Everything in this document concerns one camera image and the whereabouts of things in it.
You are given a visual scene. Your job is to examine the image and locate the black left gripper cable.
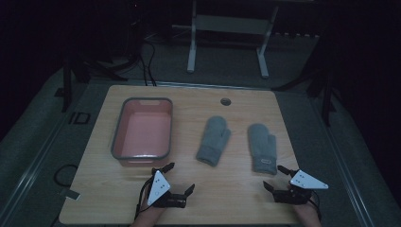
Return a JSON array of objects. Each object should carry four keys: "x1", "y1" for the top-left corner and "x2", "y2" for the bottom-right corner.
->
[{"x1": 134, "y1": 176, "x2": 156, "y2": 221}]

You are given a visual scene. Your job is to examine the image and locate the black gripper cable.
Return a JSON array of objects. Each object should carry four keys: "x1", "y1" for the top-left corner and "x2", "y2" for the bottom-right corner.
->
[
  {"x1": 309, "y1": 194, "x2": 323, "y2": 221},
  {"x1": 134, "y1": 176, "x2": 156, "y2": 221}
]

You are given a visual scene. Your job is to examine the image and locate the person's right hand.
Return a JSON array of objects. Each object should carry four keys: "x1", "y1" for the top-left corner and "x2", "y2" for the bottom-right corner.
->
[{"x1": 292, "y1": 201, "x2": 320, "y2": 219}]

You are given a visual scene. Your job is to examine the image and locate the black tripod stand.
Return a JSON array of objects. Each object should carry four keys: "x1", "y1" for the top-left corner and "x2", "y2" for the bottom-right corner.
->
[{"x1": 61, "y1": 18, "x2": 144, "y2": 114}]

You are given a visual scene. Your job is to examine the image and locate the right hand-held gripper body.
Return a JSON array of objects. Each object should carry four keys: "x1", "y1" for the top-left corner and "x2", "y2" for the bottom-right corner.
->
[{"x1": 272, "y1": 169, "x2": 329, "y2": 205}]

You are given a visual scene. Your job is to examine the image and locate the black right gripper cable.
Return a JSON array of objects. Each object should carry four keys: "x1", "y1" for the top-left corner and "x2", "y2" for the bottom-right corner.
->
[{"x1": 309, "y1": 194, "x2": 323, "y2": 221}]

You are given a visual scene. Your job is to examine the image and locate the person's left hand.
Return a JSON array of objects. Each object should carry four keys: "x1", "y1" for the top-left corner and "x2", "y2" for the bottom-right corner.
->
[{"x1": 139, "y1": 194, "x2": 167, "y2": 219}]

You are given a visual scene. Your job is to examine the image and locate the grey knit mitten with patch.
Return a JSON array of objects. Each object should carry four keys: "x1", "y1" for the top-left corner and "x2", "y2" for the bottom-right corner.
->
[{"x1": 247, "y1": 123, "x2": 278, "y2": 176}]

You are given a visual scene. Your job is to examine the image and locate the black cables on floor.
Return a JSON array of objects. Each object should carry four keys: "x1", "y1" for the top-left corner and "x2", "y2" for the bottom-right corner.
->
[{"x1": 138, "y1": 39, "x2": 158, "y2": 87}]

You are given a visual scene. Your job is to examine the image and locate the black looped floor cable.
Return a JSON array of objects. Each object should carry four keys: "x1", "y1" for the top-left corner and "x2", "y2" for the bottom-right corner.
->
[{"x1": 52, "y1": 163, "x2": 78, "y2": 187}]

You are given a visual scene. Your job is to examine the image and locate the white metal stand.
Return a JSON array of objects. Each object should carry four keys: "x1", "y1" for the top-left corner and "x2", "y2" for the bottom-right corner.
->
[{"x1": 171, "y1": 0, "x2": 280, "y2": 79}]

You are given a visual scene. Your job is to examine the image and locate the black stand with legs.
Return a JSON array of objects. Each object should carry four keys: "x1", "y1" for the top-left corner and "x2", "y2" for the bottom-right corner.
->
[{"x1": 273, "y1": 61, "x2": 339, "y2": 128}]

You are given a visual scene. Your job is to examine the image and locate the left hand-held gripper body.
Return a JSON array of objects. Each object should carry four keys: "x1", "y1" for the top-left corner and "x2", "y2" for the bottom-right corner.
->
[{"x1": 146, "y1": 169, "x2": 187, "y2": 209}]

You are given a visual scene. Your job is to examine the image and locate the pink basin with grey rim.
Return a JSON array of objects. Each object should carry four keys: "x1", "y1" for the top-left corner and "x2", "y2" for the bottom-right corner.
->
[{"x1": 111, "y1": 96, "x2": 174, "y2": 167}]

